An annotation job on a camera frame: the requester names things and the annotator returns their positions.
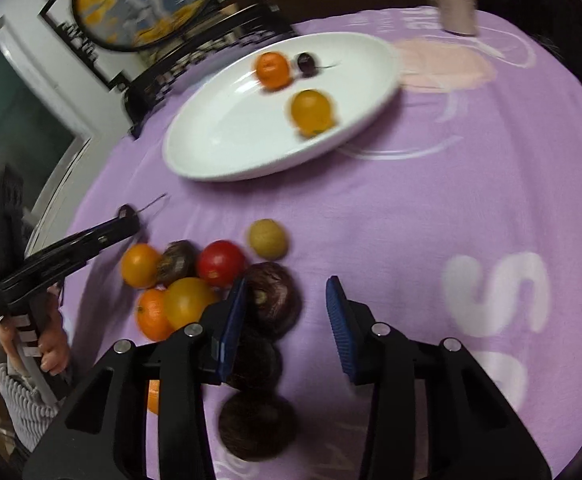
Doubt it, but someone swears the pale drink can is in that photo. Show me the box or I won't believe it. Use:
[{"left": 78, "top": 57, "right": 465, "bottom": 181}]
[{"left": 431, "top": 0, "right": 478, "bottom": 37}]

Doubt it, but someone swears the orange mandarin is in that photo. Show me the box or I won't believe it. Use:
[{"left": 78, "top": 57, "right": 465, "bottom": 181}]
[
  {"left": 255, "top": 51, "right": 292, "bottom": 90},
  {"left": 136, "top": 287, "right": 177, "bottom": 341},
  {"left": 146, "top": 379, "right": 162, "bottom": 416}
]

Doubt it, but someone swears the white oval plate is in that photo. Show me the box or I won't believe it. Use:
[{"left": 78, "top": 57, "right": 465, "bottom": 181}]
[{"left": 162, "top": 32, "right": 403, "bottom": 182}]

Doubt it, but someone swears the small orange tomato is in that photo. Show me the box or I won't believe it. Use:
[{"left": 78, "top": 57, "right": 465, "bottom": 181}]
[{"left": 121, "top": 243, "right": 163, "bottom": 288}]

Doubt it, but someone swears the yellow tomato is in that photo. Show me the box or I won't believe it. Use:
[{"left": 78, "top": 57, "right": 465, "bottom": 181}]
[
  {"left": 290, "top": 89, "right": 337, "bottom": 137},
  {"left": 163, "top": 276, "right": 220, "bottom": 331}
]

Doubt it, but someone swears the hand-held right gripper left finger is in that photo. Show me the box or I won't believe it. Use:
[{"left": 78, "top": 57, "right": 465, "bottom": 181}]
[{"left": 21, "top": 276, "right": 249, "bottom": 480}]

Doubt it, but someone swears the person's left hand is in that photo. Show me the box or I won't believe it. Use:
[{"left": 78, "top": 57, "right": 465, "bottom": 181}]
[{"left": 0, "top": 286, "right": 71, "bottom": 376}]

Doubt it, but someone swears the white framed window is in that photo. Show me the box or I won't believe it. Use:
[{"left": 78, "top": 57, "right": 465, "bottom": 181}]
[{"left": 0, "top": 15, "right": 94, "bottom": 211}]

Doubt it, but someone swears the dark water chestnut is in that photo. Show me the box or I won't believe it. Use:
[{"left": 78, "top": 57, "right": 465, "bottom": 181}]
[
  {"left": 156, "top": 240, "right": 199, "bottom": 286},
  {"left": 218, "top": 391, "right": 298, "bottom": 462}
]

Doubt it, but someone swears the tan longan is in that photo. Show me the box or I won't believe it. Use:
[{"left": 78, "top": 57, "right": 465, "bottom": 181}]
[{"left": 247, "top": 218, "right": 289, "bottom": 260}]

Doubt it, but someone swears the round deer painting table screen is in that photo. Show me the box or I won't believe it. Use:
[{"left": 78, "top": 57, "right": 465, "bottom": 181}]
[{"left": 38, "top": 0, "right": 297, "bottom": 138}]

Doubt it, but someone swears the person's left forearm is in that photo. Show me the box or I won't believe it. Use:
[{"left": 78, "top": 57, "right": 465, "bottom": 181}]
[{"left": 0, "top": 347, "right": 67, "bottom": 453}]

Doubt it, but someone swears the dark purple mangosteen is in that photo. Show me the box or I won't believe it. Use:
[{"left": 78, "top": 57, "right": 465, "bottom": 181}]
[
  {"left": 243, "top": 261, "right": 303, "bottom": 338},
  {"left": 223, "top": 332, "right": 283, "bottom": 393}
]

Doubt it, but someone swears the purple printed tablecloth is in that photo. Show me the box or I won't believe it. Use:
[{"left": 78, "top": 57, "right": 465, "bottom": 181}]
[{"left": 36, "top": 5, "right": 582, "bottom": 480}]

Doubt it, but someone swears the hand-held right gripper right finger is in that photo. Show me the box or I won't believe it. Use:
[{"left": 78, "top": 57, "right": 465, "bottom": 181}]
[{"left": 325, "top": 275, "right": 554, "bottom": 480}]

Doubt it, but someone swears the red tomato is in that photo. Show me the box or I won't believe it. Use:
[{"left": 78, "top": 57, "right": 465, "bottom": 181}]
[{"left": 196, "top": 240, "right": 248, "bottom": 288}]

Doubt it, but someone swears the dark cherry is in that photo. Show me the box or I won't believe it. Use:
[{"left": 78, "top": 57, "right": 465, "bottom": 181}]
[
  {"left": 295, "top": 51, "right": 339, "bottom": 78},
  {"left": 118, "top": 194, "right": 169, "bottom": 226}
]

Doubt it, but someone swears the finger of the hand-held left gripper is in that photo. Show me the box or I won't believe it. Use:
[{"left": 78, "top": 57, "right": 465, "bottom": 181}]
[
  {"left": 61, "top": 230, "right": 140, "bottom": 274},
  {"left": 25, "top": 215, "right": 142, "bottom": 269}
]

